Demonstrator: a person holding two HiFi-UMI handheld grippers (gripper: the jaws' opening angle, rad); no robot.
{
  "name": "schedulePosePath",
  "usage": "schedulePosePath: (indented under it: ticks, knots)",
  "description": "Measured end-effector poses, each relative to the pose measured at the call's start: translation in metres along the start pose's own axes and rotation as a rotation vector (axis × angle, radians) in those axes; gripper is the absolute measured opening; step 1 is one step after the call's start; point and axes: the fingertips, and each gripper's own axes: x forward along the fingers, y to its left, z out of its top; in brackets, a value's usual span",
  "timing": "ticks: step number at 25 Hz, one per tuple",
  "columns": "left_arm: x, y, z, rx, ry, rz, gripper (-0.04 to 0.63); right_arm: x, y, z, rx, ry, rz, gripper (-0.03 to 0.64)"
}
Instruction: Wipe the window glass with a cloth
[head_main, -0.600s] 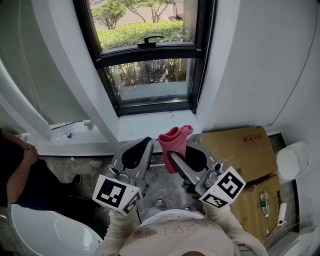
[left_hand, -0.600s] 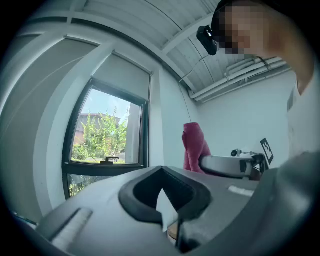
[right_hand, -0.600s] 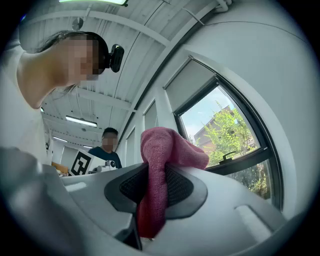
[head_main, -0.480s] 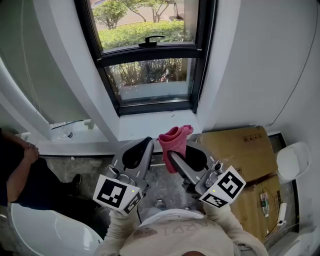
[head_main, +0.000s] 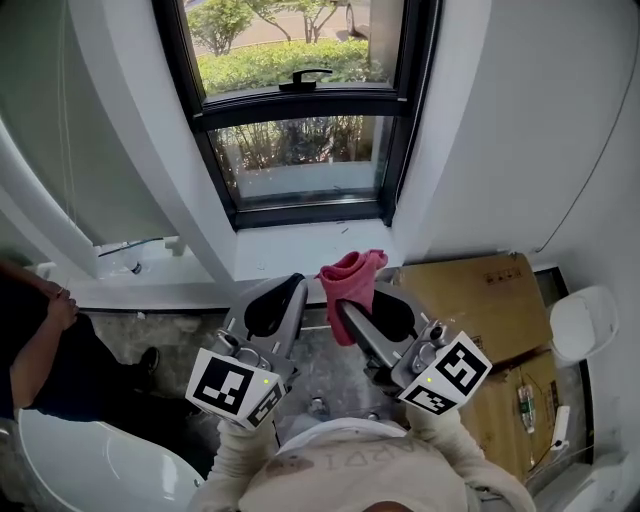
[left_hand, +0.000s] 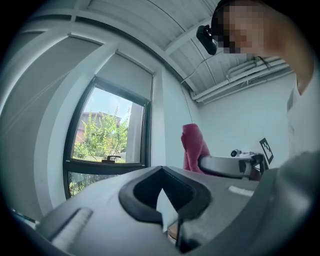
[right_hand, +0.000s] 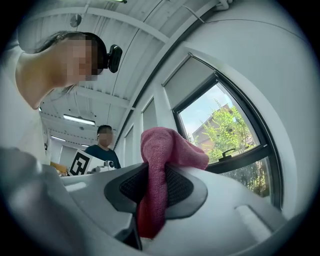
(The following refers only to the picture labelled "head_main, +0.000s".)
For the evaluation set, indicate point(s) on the person's left forearm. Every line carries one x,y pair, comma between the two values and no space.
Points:
240,450

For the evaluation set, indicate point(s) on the red cloth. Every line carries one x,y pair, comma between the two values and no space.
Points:
350,280

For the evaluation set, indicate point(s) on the grey roller blind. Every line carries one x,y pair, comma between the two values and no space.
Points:
75,125

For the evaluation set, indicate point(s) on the black framed window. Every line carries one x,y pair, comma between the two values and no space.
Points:
300,105

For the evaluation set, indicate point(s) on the white ceramic basin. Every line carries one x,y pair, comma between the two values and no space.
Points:
100,465

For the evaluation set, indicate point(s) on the short glass window pane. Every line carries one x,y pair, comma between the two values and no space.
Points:
310,172

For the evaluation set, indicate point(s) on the printed cardboard box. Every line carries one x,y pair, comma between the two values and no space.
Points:
495,415

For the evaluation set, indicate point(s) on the large cardboard box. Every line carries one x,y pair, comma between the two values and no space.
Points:
475,305

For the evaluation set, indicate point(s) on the white plastic stick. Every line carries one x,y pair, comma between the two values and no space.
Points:
561,425

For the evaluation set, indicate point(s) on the clear plastic bottle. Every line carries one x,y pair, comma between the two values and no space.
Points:
129,264

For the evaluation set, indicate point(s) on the bushy small tree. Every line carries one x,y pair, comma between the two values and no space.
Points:
220,22

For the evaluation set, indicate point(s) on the white ceramic fixture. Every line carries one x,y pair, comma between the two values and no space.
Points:
590,485

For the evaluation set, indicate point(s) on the tall glass window pane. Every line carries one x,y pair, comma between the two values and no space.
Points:
235,30

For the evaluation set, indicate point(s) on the thin-trunk tree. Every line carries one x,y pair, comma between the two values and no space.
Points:
312,25

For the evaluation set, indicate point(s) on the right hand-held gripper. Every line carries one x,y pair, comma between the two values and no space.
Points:
450,375

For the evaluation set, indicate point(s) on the person's cream shirt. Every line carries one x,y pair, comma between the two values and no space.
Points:
360,465

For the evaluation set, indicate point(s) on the green hedge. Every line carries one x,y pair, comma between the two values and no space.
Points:
280,60

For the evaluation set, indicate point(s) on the silver car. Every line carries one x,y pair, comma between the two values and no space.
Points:
356,17

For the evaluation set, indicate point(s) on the white plastic casing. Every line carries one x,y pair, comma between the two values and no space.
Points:
585,322

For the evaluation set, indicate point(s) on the green label water bottle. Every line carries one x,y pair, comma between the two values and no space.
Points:
525,407

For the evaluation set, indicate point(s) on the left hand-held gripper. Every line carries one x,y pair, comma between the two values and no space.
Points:
220,385

